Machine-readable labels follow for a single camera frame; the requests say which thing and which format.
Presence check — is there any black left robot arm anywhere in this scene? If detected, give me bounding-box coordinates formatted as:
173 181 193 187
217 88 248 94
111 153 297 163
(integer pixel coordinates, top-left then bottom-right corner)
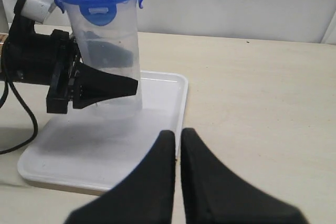
1 0 143 114

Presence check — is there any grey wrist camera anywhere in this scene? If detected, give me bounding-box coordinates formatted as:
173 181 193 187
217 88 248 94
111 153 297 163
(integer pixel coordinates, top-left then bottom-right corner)
21 0 56 24

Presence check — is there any white plastic tray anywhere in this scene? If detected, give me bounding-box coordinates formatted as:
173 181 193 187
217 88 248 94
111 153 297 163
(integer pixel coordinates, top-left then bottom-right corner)
17 71 188 191

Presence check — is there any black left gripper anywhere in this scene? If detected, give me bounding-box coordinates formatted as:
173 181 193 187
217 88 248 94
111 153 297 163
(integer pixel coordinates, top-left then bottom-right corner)
2 0 139 114

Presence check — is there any clear plastic container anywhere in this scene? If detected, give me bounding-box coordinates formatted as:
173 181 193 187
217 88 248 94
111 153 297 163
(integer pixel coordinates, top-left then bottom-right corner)
62 0 144 120

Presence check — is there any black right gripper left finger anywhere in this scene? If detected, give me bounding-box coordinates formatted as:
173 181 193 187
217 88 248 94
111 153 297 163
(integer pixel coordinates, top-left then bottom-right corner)
65 130 175 223

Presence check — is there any white backdrop curtain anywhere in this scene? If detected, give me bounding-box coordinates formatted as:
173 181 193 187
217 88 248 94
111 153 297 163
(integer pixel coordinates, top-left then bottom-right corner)
0 0 336 44

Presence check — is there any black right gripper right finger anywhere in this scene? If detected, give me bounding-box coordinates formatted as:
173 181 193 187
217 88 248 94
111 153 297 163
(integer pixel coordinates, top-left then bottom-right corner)
181 128 308 223

